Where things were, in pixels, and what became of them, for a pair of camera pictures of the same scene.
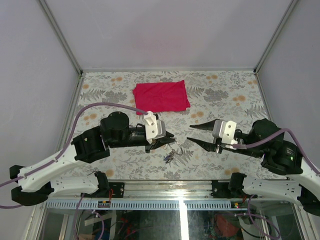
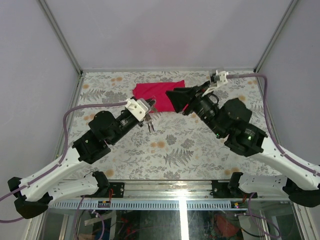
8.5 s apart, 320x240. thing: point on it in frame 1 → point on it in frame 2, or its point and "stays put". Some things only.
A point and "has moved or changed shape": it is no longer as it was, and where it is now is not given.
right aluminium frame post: x=291 y=6 stays put
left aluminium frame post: x=62 y=36 stays put
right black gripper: x=207 y=146 → x=181 y=96
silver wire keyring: x=170 y=146 → x=153 y=105
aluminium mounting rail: x=168 y=190 stays put
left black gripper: x=157 y=143 → x=141 y=124
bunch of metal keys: x=169 y=157 has moved or changed shape
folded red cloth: x=161 y=97 stays put
